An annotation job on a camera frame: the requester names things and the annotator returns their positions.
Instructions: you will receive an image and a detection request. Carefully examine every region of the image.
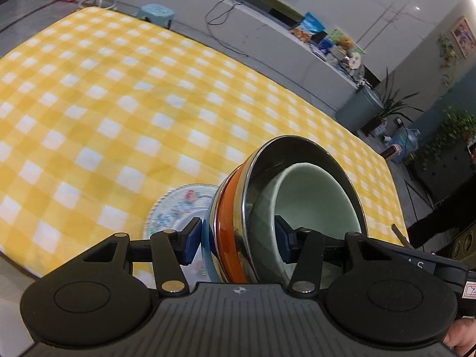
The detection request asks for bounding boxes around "green ceramic bowl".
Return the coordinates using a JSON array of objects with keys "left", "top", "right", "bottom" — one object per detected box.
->
[{"left": 247, "top": 163, "right": 365, "bottom": 285}]

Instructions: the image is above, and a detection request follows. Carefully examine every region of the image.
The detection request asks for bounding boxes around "clear glass decorated plate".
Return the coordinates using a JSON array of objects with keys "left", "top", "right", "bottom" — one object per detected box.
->
[{"left": 143, "top": 184, "right": 218, "bottom": 288}]

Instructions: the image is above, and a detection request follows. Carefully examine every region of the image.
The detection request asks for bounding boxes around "orange steel bowl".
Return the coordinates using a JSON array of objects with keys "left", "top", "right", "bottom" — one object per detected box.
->
[{"left": 202, "top": 135, "right": 368, "bottom": 285}]

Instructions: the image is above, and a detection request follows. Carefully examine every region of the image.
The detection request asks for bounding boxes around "blue steel bowl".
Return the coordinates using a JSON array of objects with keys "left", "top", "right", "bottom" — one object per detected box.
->
[{"left": 202, "top": 217, "right": 222, "bottom": 283}]

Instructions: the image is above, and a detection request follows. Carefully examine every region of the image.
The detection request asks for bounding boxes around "person's hand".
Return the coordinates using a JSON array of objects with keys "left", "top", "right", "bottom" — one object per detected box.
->
[{"left": 443, "top": 317, "right": 476, "bottom": 356}]

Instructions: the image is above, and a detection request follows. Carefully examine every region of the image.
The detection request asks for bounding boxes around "pink small heater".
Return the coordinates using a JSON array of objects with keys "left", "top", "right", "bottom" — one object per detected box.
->
[{"left": 380, "top": 143, "right": 402, "bottom": 160}]

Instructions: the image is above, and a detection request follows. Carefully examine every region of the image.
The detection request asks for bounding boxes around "yellow checkered tablecloth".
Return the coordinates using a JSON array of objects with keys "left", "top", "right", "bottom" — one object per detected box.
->
[{"left": 1, "top": 8, "right": 405, "bottom": 275}]

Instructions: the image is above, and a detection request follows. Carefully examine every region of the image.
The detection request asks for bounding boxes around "blue water jug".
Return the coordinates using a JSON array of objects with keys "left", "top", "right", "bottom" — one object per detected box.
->
[{"left": 391, "top": 127, "right": 420, "bottom": 163}]

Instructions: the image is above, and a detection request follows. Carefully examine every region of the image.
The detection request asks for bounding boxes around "grey trash bin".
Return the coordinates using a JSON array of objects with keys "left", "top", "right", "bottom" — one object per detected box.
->
[{"left": 336, "top": 85, "right": 383, "bottom": 134}]

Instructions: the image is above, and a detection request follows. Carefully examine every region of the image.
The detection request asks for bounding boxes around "potted floor plant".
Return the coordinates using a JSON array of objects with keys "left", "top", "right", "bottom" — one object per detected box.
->
[{"left": 361, "top": 69, "right": 424, "bottom": 136}]

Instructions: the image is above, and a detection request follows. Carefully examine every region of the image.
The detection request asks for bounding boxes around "teddy bear toy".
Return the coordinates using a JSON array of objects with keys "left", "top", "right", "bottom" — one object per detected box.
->
[{"left": 336, "top": 35, "right": 354, "bottom": 52}]

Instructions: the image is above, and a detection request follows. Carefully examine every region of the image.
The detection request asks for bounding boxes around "blue snack bag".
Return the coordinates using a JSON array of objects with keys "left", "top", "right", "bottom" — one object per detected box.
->
[{"left": 290, "top": 12, "right": 325, "bottom": 43}]

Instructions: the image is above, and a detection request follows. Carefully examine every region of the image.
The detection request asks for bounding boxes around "light blue plastic stool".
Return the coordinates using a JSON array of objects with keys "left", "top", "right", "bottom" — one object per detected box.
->
[{"left": 136, "top": 3, "right": 175, "bottom": 29}]

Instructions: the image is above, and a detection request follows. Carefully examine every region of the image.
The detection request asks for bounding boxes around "white marble tv console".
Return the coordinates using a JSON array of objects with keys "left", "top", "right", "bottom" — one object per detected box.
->
[{"left": 119, "top": 0, "right": 356, "bottom": 114}]

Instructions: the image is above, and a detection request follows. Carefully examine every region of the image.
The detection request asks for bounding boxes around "black power cable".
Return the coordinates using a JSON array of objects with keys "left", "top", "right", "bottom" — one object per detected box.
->
[{"left": 204, "top": 0, "right": 250, "bottom": 59}]

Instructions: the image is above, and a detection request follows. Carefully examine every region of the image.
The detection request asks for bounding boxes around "framed wall picture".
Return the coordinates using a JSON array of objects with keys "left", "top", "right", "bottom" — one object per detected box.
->
[{"left": 451, "top": 17, "right": 476, "bottom": 58}]

